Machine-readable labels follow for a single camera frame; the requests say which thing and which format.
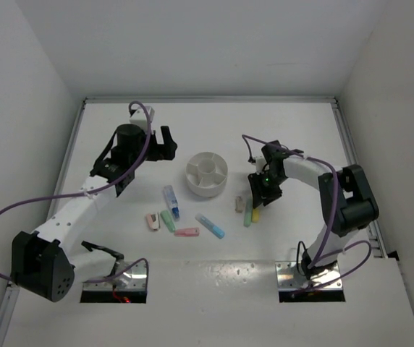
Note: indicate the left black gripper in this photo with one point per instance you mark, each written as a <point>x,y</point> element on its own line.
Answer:
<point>162,152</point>

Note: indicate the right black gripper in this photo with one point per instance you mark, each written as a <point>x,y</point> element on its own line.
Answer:
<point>260,196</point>

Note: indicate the yellow highlighter marker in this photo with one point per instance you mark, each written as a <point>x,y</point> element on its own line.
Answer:
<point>255,217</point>

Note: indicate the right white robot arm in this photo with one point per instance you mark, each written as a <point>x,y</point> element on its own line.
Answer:
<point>347,201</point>

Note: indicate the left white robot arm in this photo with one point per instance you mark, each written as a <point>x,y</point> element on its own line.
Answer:
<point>42,262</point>

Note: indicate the white round divided organizer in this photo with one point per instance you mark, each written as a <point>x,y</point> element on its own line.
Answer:
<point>206,174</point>

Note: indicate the blue highlighter marker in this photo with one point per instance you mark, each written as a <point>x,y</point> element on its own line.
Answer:
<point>212,227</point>

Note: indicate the pink highlighter marker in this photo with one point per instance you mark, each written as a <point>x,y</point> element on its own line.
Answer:
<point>187,232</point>

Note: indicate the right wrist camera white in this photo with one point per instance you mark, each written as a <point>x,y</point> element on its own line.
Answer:
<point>259,163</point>

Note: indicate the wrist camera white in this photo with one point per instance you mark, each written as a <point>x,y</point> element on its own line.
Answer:
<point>259,163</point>
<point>138,117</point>

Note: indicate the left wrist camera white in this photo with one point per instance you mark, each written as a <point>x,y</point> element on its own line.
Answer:
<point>138,117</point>

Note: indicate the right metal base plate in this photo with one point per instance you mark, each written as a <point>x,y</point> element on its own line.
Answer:
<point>289,280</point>

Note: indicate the metal base plate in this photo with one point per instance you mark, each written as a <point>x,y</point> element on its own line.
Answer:
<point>132,279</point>
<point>289,280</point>

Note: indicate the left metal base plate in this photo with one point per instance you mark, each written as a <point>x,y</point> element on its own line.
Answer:
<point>132,279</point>

